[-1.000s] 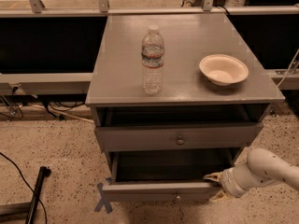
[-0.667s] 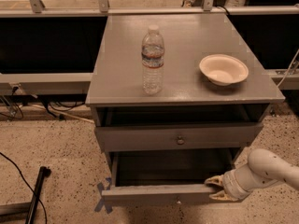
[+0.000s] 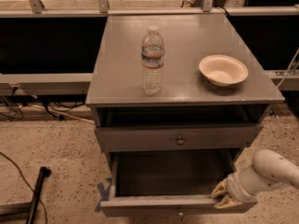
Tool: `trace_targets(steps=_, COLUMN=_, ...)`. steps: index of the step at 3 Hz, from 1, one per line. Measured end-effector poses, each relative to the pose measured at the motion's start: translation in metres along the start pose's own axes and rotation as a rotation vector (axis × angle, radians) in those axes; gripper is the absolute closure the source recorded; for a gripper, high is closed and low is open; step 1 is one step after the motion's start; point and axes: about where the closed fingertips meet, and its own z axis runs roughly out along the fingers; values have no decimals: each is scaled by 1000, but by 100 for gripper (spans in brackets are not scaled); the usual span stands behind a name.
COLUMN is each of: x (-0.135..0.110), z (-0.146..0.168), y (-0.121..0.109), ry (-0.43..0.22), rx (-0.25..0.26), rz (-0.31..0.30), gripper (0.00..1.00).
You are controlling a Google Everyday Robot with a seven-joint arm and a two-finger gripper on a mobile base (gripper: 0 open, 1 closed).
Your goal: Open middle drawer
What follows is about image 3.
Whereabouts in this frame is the grey drawer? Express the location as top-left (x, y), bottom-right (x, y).
top-left (101, 149), bottom-right (257, 217)
top-left (95, 123), bottom-right (263, 153)

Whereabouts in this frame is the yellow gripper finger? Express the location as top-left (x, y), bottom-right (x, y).
top-left (211, 180), bottom-right (227, 199)
top-left (214, 194), bottom-right (241, 209)

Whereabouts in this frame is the white paper bowl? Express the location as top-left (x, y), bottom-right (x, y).
top-left (198, 55), bottom-right (249, 87)

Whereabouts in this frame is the clear plastic water bottle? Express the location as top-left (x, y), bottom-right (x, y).
top-left (141, 25), bottom-right (164, 95)

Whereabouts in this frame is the grey metal railing frame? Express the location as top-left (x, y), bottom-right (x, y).
top-left (1, 0), bottom-right (298, 96)

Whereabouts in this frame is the white hanging cable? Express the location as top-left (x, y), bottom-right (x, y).
top-left (276, 49), bottom-right (299, 89)

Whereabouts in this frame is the black floor cable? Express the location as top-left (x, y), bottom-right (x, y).
top-left (0, 152), bottom-right (49, 224)

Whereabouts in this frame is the black metal stand leg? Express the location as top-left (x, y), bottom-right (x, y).
top-left (0, 167), bottom-right (51, 224)

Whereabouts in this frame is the bundle of cables under rail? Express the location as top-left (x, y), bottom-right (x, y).
top-left (0, 84), bottom-right (94, 124)

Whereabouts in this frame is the grey wooden drawer cabinet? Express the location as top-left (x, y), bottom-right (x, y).
top-left (85, 13), bottom-right (286, 161)

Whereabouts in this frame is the grey top drawer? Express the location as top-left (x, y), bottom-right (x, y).
top-left (95, 123), bottom-right (263, 153)

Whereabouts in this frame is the blue tape cross mark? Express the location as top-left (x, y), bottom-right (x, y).
top-left (94, 177), bottom-right (112, 213)

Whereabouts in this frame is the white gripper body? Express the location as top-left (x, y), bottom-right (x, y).
top-left (225, 172), bottom-right (256, 203)

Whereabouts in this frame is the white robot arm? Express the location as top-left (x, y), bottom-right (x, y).
top-left (211, 149), bottom-right (299, 209)

